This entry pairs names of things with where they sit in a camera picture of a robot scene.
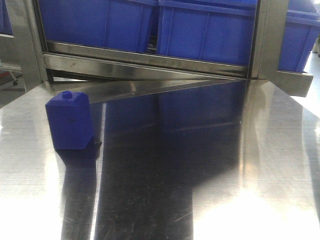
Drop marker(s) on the blue bottle-shaped part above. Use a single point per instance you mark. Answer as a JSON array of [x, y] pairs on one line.
[[70, 121]]

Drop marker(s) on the stainless steel shelf rack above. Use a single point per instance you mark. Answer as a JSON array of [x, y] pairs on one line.
[[39, 60]]

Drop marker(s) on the blue bin left shelf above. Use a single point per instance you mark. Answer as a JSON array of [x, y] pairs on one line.
[[114, 24]]

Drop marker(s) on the blue bin shelf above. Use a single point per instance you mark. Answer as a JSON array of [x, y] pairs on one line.
[[114, 24], [219, 31]]

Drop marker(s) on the blue bin middle shelf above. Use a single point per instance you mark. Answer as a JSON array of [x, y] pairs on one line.
[[219, 31]]

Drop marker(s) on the blue bin tilted on top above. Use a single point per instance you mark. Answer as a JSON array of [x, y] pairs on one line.
[[302, 27]]

